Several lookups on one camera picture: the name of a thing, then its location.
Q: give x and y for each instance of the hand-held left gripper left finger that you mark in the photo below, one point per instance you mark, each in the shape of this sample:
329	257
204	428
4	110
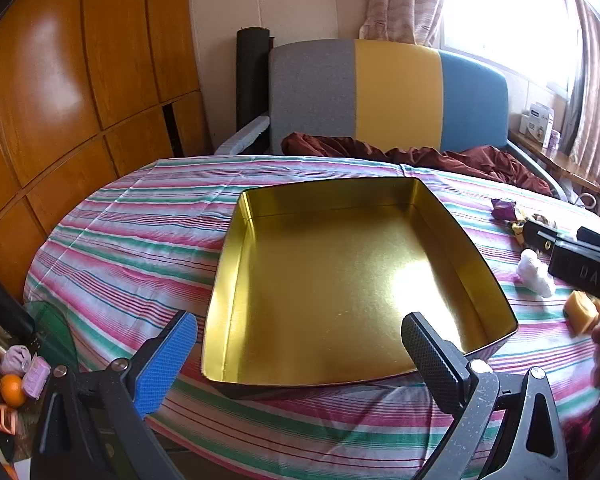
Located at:
165	365

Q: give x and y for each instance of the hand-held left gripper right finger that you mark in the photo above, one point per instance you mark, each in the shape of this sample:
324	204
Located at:
430	355

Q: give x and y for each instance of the yellow candy wrapper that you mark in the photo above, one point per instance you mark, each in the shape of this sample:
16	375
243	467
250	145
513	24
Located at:
519	232

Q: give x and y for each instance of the yellow block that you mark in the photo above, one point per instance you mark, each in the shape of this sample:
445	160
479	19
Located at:
581	312

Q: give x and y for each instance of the purple candy wrapper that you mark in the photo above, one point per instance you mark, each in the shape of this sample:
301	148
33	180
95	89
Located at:
502	208

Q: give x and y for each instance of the gold tin box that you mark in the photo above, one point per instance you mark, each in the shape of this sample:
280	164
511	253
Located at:
330	285

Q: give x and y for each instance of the wooden shelf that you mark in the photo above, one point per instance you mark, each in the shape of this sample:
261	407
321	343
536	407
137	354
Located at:
565	167

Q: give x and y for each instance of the purple cup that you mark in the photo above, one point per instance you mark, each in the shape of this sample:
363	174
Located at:
554	141

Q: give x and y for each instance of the white cardboard box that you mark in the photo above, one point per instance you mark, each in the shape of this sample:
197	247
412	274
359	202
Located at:
537	122

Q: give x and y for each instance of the pink soap box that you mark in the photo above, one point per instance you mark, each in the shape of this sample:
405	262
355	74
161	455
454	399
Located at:
36	377

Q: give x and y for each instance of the striped bed sheet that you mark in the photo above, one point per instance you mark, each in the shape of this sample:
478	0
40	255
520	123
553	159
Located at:
130	240

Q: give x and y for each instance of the dark red blanket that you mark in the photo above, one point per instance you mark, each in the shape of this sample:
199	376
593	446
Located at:
430	157

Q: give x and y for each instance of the mauve cloth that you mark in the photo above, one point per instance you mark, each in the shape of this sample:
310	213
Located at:
16	359

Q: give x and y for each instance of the orange fruit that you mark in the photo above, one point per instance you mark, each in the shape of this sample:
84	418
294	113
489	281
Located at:
12	390

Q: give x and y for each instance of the black pole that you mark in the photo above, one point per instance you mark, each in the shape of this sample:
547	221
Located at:
5	305

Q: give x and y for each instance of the orange plastic rack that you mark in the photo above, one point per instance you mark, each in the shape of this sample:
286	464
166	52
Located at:
0	417

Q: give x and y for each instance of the grey yellow blue sofa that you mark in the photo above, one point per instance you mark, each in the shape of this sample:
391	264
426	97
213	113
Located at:
395	90

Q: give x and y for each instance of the window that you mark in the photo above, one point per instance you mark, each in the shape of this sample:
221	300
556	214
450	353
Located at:
505	20

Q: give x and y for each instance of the wooden wardrobe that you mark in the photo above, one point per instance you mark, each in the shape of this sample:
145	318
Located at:
80	85

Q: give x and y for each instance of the black rolled mat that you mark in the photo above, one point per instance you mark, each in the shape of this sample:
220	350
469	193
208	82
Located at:
252	80

